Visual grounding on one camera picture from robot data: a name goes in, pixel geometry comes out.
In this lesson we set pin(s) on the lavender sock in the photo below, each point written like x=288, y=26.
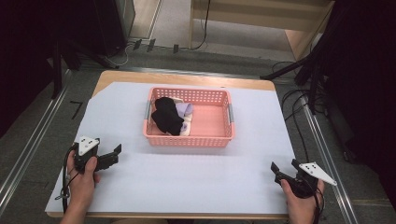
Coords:
x=185, y=109

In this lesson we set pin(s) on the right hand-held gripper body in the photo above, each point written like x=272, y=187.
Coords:
x=314, y=174

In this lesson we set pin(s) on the person's right hand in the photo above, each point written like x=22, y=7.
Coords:
x=300, y=208

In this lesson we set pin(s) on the metal floor rail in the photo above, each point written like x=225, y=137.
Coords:
x=330, y=168
x=34, y=133
x=193, y=73

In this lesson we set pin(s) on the pink plastic basket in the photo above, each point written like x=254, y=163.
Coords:
x=208, y=123

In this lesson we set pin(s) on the black metal stand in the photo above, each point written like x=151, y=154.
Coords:
x=57, y=68

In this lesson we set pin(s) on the dark cabinet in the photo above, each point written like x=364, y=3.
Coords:
x=115, y=25

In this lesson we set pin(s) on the dark curtain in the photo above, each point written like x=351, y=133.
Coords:
x=21, y=56
x=364, y=77

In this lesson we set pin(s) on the wooden table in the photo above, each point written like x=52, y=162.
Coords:
x=130, y=76

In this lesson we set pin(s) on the white table mat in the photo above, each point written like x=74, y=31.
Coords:
x=186, y=177

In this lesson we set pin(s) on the light wooden shelf unit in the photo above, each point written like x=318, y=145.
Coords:
x=249, y=25

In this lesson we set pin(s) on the cream white sock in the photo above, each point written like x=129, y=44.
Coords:
x=186, y=132

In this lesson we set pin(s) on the person's left hand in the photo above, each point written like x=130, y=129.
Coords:
x=81, y=186

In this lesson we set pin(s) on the black tripod stand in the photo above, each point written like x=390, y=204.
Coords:
x=308, y=68

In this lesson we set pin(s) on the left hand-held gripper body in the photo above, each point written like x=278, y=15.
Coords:
x=86, y=146

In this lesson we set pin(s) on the black sock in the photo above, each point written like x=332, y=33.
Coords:
x=166, y=116

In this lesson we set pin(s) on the small black floor block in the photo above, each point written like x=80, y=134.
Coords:
x=176, y=48
x=151, y=45
x=137, y=44

